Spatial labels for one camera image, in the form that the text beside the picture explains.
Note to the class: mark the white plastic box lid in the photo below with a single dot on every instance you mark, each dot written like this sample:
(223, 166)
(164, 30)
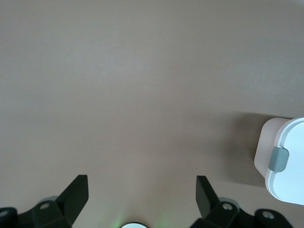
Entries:
(293, 166)

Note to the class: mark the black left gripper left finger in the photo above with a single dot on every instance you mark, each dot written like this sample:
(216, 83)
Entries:
(71, 202)

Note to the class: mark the grey lid latch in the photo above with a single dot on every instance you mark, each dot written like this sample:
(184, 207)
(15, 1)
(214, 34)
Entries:
(278, 159)

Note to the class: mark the brown table mat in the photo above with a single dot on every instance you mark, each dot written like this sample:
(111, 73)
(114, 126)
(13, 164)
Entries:
(118, 83)

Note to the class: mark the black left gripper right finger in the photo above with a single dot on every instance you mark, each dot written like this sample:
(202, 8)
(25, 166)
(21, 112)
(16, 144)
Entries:
(206, 202)

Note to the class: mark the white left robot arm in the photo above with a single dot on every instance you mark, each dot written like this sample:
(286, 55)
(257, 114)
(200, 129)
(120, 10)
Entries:
(135, 225)

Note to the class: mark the pink plastic storage box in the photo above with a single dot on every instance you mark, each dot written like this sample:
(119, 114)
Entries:
(263, 147)

